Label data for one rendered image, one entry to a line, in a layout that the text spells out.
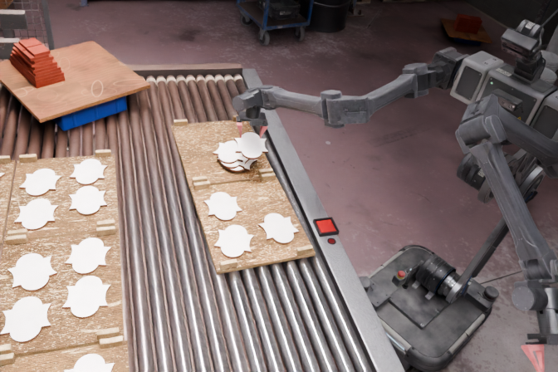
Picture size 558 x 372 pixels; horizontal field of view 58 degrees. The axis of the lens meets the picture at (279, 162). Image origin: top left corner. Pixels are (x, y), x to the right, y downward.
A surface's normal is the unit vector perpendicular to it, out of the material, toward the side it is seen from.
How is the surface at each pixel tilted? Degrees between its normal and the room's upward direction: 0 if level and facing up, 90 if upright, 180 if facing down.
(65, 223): 0
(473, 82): 90
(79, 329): 0
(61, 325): 0
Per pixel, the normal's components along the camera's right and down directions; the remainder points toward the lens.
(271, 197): 0.13, -0.78
